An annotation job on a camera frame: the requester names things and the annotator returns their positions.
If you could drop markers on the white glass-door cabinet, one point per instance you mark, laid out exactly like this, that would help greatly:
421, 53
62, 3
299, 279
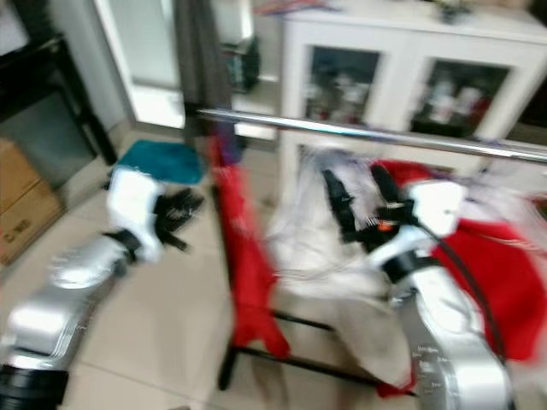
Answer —
397, 85

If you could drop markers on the brown cardboard box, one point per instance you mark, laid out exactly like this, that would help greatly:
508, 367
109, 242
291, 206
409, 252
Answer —
15, 175
34, 222

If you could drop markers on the black clothes rack frame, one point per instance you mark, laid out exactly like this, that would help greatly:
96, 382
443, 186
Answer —
226, 367

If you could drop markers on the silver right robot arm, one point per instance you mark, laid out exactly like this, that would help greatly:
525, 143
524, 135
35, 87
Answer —
453, 342

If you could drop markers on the red garment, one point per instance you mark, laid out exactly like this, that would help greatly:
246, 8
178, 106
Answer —
252, 282
504, 273

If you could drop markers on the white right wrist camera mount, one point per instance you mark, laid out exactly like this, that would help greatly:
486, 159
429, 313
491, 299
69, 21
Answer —
436, 205

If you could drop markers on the dark printed box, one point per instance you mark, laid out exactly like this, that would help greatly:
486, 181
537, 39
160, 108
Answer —
241, 64

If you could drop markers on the teal floor mat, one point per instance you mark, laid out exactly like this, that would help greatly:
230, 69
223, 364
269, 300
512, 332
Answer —
158, 162

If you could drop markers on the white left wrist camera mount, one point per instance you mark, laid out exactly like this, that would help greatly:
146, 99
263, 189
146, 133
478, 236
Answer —
134, 205

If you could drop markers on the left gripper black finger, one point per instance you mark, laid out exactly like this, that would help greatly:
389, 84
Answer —
191, 202
178, 240

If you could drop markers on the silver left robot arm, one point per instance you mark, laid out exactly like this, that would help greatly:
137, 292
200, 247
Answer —
68, 290

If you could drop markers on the white jeans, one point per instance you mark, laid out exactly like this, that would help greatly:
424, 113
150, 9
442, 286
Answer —
316, 248

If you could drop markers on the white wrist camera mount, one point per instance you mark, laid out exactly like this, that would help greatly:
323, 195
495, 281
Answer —
134, 205
436, 205

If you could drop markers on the white glass door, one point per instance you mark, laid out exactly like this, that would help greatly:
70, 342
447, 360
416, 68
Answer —
145, 51

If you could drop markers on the black side table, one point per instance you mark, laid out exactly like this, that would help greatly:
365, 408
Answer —
43, 73

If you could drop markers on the grey curtain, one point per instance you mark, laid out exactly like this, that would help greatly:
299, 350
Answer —
201, 60

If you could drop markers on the chrome clothes rack rail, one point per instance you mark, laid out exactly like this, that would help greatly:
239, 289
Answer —
350, 131

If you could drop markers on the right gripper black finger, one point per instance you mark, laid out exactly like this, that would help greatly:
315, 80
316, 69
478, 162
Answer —
387, 188
338, 201

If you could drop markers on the grey black figurine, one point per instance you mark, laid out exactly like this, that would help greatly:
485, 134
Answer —
453, 10

